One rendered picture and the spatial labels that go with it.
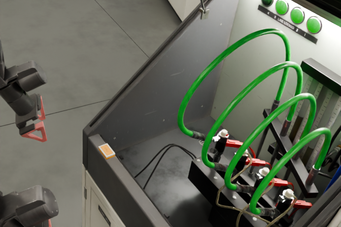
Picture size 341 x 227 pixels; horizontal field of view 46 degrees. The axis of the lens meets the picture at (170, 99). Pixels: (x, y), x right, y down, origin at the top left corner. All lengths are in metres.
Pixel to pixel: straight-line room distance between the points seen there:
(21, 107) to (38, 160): 1.40
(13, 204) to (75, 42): 2.89
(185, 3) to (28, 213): 3.29
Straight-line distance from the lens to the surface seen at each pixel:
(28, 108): 1.19
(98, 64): 3.36
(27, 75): 1.13
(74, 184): 2.42
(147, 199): 1.15
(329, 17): 1.14
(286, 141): 1.20
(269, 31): 1.00
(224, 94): 1.53
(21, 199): 0.81
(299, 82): 1.08
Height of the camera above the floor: 1.85
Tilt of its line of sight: 37 degrees down
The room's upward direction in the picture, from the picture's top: 9 degrees clockwise
